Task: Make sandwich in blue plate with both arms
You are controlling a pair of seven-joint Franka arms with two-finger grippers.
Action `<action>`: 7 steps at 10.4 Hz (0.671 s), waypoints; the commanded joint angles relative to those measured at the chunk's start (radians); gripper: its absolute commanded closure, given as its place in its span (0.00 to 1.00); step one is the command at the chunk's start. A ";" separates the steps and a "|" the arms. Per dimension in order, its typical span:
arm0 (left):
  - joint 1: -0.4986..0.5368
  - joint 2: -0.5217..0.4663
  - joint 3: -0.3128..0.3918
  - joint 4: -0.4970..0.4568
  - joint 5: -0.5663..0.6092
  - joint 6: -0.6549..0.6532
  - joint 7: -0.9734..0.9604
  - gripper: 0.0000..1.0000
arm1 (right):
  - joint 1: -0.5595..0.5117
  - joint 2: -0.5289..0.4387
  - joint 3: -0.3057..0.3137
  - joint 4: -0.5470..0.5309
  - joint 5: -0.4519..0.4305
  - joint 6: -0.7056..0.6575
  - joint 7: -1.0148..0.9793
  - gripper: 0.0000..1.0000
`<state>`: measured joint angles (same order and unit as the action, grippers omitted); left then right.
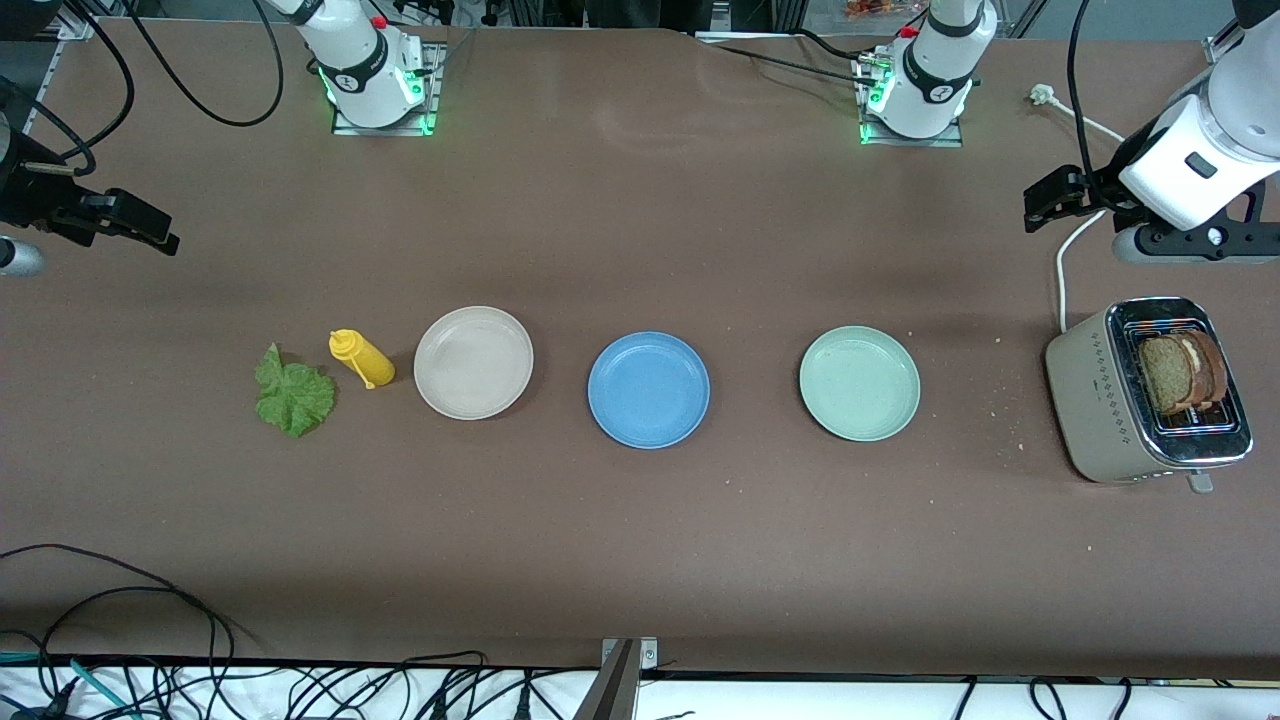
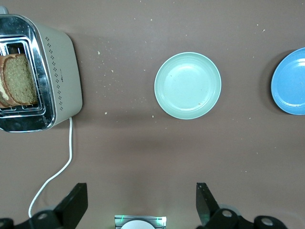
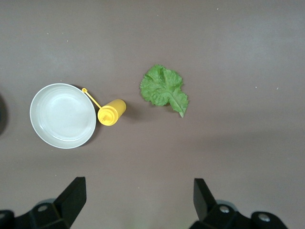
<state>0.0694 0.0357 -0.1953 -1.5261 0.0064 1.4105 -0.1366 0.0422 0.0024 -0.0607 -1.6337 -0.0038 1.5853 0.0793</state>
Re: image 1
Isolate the brown bread slice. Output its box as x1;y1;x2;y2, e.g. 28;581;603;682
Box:
1178;330;1229;406
1138;335;1198;416

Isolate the green lettuce leaf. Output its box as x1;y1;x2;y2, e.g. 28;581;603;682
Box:
254;343;337;439

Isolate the yellow mustard squeeze bottle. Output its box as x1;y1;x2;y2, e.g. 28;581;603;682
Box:
329;329;396;391

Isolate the green round plate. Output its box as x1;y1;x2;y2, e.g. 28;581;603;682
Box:
798;325;921;442

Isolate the beige round plate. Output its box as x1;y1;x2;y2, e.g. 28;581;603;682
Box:
413;305;535;421

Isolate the blue round plate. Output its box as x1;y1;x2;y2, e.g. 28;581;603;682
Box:
587;331;711;450

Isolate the beige chrome toaster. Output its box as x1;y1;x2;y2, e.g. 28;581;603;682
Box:
1045;296;1254;494

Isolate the white toaster power cable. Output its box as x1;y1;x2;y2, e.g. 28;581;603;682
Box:
1030;84;1131;336

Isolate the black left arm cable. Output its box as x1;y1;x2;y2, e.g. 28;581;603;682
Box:
1066;0;1113;198

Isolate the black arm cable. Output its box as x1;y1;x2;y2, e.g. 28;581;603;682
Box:
1066;0;1113;198
20;0;286;179

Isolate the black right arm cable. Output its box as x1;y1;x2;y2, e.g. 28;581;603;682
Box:
20;0;286;179

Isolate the aluminium frame profile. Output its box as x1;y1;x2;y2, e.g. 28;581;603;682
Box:
20;0;101;136
1205;18;1251;69

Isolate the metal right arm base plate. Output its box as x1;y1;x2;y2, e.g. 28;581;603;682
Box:
330;42;443;137

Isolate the black base cable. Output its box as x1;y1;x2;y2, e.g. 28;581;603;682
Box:
695;28;886;86

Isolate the black looped floor cable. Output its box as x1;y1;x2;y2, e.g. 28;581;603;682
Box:
0;545;236;701

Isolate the teal floor cable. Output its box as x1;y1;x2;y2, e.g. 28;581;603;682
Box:
0;650;141;720

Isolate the metal table edge bracket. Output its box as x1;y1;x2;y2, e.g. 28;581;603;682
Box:
572;637;659;720

